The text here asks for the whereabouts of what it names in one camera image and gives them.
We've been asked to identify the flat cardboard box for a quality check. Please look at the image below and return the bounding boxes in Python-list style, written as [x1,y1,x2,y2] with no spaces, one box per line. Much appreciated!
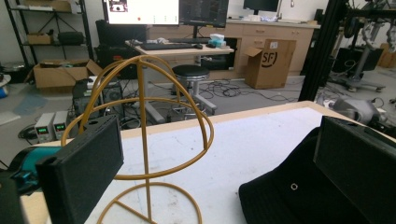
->
[22,0,73,13]

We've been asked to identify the grey stand with base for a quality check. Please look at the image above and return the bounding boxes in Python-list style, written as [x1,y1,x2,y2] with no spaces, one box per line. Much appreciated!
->
[329,21,388,93]

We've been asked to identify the tall printed cardboard box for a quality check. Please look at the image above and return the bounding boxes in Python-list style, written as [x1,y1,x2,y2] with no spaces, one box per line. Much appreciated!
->
[243,38,298,91]

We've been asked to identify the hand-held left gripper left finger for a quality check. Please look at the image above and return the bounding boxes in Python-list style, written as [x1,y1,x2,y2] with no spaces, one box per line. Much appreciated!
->
[35,114,125,224]

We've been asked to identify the black floor cables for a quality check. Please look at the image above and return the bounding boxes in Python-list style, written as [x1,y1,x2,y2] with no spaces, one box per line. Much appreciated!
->
[198,78,301,105]

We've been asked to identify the black keyboard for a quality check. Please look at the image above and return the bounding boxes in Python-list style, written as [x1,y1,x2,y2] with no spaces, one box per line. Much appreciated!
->
[139,42,196,51]

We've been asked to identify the black bag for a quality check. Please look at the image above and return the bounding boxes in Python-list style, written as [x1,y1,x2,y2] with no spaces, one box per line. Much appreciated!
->
[57,31,86,47]

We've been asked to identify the gold wire hat stand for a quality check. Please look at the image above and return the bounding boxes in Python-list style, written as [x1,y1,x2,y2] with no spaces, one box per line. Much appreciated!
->
[60,54,216,224]

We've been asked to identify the black round stool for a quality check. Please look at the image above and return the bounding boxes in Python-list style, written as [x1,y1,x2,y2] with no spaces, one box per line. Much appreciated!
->
[171,63,219,121]

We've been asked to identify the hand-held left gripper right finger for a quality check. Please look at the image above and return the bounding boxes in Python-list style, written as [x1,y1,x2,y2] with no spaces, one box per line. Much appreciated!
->
[312,115,396,224]

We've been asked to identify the large black case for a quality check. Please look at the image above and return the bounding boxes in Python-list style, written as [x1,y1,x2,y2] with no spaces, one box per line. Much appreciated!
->
[94,19,149,80]

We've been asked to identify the open low cardboard box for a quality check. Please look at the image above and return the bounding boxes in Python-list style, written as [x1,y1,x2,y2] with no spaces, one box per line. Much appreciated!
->
[32,58,104,90]

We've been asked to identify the black computer tower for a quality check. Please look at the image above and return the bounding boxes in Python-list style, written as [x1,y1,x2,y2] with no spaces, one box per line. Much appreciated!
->
[72,78,124,119]

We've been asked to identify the dark-screen monitor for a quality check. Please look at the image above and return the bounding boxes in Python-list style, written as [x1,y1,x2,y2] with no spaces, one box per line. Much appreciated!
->
[178,0,230,29]

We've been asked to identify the small black monitor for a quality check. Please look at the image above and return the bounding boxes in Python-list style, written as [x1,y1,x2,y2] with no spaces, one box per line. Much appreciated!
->
[242,0,280,16]

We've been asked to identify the black metal frame post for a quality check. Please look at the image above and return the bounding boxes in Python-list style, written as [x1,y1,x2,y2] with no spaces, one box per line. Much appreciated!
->
[297,0,348,103]

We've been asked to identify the grey rounded machine housing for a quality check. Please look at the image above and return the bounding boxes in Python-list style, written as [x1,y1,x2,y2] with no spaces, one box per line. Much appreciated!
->
[331,97,383,126]

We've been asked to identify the light blue tissue packet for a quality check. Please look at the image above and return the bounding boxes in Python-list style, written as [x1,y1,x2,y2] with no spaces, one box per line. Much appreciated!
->
[208,33,227,49]

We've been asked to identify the beige wooden cabinet counter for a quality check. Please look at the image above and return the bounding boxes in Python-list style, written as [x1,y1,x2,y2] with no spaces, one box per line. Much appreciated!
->
[147,18,322,81]

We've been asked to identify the grey bench power supply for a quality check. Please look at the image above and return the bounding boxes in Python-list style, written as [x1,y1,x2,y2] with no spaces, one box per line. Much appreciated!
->
[34,112,57,145]
[52,110,70,140]

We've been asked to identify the white-screen monitor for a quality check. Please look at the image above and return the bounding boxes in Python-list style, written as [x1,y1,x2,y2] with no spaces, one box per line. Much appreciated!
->
[102,0,181,26]

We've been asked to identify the wooden desk on metal legs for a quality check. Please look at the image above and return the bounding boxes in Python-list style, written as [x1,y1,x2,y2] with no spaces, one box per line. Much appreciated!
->
[124,38,235,124]

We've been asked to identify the black metal shelf rack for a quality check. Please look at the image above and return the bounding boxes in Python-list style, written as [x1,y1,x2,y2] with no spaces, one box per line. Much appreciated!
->
[4,0,95,68]

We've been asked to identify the black bucket hat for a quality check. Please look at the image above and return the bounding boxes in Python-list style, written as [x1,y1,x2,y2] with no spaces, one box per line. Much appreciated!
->
[238,126,375,224]

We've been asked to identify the small cardboard box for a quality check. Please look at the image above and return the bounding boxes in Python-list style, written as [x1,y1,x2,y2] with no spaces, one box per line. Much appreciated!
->
[26,32,52,46]

